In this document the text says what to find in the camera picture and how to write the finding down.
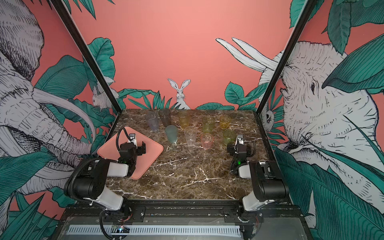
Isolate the white slotted cable duct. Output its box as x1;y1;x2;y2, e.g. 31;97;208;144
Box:
65;225;242;237

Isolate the right black frame post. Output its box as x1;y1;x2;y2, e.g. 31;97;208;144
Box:
255;0;317;117

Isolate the light green tumbler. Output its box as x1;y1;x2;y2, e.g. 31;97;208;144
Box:
202;116;215;134

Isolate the amber yellow tumbler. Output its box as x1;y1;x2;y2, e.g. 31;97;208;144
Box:
178;110;191;129

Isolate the pink plastic tray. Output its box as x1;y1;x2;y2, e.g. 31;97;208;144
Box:
97;127;164;180

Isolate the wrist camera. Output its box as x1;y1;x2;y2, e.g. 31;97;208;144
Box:
128;134;138;147
235;135;244;153

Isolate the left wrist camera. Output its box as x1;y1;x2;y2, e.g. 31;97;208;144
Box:
128;134;138;147

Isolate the black frame post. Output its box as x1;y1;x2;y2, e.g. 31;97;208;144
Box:
255;0;317;117
50;0;122;115

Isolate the teal frosted tumbler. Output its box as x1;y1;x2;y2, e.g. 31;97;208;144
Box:
165;125;178;144

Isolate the left black corrugated cable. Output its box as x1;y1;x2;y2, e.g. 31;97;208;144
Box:
115;127;133;152

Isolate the yellow short tumbler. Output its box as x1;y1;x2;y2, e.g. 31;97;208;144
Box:
219;114;232;130

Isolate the pink clear tumbler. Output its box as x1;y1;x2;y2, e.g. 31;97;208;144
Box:
201;133;214;150

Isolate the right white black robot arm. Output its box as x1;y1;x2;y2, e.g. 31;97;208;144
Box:
227;143;289;212

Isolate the left black frame post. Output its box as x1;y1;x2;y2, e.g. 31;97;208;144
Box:
50;0;122;115

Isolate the dark smoky tumbler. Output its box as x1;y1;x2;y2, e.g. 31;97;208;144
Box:
159;109;172;128

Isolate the clear colourless tumbler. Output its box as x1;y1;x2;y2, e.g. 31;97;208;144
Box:
184;126;198;146

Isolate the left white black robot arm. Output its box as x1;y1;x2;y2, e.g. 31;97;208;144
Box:
64;142;146;211

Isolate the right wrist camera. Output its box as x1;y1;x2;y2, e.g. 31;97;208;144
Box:
235;135;244;153

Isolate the blue-grey clear tumbler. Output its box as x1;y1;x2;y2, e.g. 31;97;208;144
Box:
145;111;159;132

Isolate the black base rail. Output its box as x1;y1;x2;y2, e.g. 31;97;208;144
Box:
59;199;304;224

